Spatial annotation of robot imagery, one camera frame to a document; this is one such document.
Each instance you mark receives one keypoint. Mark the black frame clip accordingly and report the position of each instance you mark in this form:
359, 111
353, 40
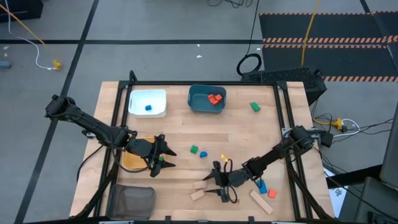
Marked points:
168, 219
251, 219

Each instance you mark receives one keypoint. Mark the black equipment cabinet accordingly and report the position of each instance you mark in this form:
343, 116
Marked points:
373, 202

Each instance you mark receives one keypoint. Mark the black box on floor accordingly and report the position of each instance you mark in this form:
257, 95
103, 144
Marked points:
21, 9

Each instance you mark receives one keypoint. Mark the black computer case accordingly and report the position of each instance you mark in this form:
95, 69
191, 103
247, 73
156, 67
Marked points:
295, 76

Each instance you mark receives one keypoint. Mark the white printed paper sheet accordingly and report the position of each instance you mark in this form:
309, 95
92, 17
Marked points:
337, 194

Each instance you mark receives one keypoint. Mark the black frame corner hook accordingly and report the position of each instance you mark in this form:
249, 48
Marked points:
133, 77

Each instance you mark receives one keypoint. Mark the grey translucent plastic bin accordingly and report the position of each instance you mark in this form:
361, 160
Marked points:
130, 202

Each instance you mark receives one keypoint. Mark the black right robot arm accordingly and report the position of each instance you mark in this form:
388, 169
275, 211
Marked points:
273, 155

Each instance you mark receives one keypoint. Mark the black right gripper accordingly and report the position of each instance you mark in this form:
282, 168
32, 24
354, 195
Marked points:
228, 179

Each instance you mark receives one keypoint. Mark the orange plastic bin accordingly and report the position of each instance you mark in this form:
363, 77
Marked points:
132, 161

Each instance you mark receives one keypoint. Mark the long plain wooden plank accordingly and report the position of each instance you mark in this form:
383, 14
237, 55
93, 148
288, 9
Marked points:
261, 202

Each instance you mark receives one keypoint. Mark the blue wooden cube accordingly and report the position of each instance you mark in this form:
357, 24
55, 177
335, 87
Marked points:
148, 107

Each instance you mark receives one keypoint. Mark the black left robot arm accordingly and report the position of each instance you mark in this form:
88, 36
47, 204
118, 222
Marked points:
93, 127

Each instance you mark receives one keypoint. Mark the blue rectangular wooden block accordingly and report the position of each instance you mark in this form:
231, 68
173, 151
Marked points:
263, 188

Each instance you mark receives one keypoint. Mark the white plastic bin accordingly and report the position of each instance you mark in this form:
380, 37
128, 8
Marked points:
136, 102

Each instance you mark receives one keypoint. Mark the yellow plug cluster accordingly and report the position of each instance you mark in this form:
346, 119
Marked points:
337, 123

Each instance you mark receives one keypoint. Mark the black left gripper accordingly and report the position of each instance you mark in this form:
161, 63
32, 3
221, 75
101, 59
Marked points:
146, 148

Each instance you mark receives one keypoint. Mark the blue half-round wooden block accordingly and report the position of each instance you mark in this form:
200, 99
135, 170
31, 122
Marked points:
203, 154

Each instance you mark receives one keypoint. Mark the teal plastic bin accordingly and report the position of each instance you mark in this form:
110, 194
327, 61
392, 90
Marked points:
199, 99

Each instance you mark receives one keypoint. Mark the black hazard-striped floor mat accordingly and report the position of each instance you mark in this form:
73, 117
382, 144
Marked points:
342, 26

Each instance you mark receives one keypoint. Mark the black power adapter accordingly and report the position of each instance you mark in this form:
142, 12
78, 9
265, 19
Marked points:
326, 139

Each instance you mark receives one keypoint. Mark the red wooden block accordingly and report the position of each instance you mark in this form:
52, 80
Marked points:
214, 102
211, 97
219, 97

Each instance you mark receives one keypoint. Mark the plain wooden block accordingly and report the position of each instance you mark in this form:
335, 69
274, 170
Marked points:
197, 194
200, 185

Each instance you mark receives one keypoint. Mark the small grey floor item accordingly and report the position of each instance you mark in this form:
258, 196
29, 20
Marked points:
4, 64

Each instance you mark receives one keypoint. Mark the red wooden cube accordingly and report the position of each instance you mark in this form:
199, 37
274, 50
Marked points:
272, 193

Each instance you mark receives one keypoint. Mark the grey flat panel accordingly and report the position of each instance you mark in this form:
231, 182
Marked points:
391, 155

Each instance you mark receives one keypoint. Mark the flat green wooden block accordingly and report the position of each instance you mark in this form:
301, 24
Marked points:
255, 106

